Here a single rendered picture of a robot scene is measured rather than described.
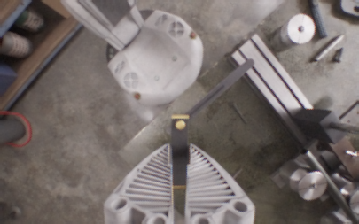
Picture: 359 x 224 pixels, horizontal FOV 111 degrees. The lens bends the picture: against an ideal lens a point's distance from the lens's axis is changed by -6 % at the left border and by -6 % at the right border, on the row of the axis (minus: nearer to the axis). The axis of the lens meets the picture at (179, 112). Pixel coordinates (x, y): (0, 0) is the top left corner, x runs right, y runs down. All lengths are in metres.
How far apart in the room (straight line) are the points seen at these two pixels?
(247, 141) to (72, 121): 1.44
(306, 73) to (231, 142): 0.22
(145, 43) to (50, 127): 1.20
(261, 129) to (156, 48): 0.76
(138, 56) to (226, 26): 0.79
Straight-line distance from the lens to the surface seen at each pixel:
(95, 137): 1.45
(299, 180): 0.32
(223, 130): 0.31
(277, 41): 0.34
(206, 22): 1.34
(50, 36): 1.53
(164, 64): 0.89
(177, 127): 0.17
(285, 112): 0.34
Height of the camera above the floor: 1.16
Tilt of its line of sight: 84 degrees down
